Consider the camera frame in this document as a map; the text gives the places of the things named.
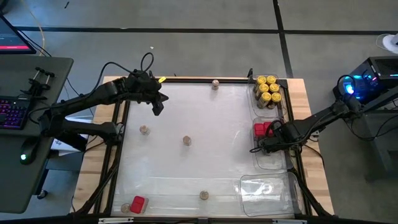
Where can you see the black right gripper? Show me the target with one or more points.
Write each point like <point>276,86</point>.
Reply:
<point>286,133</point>

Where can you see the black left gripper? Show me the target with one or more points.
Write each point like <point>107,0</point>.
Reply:
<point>144,88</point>

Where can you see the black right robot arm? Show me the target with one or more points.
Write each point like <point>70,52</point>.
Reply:
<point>323,119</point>

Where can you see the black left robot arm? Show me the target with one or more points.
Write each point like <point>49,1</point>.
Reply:
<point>93,96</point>

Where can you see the yellow paper tag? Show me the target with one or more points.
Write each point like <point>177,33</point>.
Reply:
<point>162,79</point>

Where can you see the clear plastic tray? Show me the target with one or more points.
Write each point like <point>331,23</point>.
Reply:
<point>267,193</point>
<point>273,161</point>
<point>281,112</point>

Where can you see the cork-topped glass saffron jar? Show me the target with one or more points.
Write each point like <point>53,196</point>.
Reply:
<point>125,208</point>
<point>144,129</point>
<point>204,195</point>
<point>215,83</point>
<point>186,140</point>

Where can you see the dark grey equipment cart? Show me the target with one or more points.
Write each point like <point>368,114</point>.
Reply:
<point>385,146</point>

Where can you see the white printed papers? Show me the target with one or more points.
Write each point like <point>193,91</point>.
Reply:
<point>60,145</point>

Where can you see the black computer with coloured lights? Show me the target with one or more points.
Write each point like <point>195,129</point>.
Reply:
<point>382,68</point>

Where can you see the black clamp stand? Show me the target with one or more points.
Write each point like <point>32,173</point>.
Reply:
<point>37,84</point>

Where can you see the white round object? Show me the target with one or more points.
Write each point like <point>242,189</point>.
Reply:
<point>391,42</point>

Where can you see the black computer mouse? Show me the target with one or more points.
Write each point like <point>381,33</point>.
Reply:
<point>28,151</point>

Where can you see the backlit black keyboard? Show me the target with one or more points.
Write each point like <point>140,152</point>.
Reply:
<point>12,112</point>

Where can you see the black desk caster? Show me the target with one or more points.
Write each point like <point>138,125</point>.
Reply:
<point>42,194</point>

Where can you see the dark computer monitor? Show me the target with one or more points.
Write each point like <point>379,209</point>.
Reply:
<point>12,37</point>

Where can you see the dark grey desk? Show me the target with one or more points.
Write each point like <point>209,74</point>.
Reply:
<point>18,174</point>

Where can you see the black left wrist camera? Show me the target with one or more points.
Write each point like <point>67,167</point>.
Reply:
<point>158,109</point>

